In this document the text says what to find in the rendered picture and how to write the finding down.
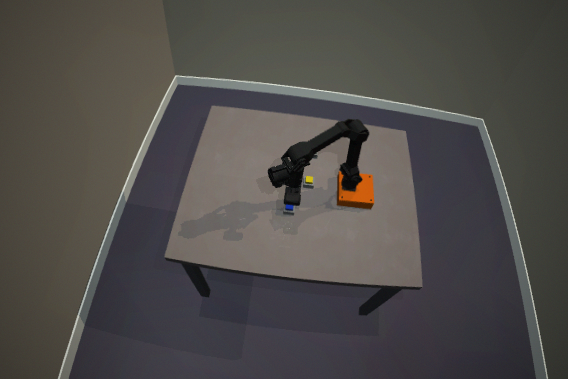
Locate blue button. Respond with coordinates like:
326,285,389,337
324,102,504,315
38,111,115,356
283,204,295,216

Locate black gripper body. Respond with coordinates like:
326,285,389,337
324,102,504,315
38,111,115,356
284,175,303,206

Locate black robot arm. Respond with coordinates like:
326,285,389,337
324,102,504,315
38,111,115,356
268,119,369,192

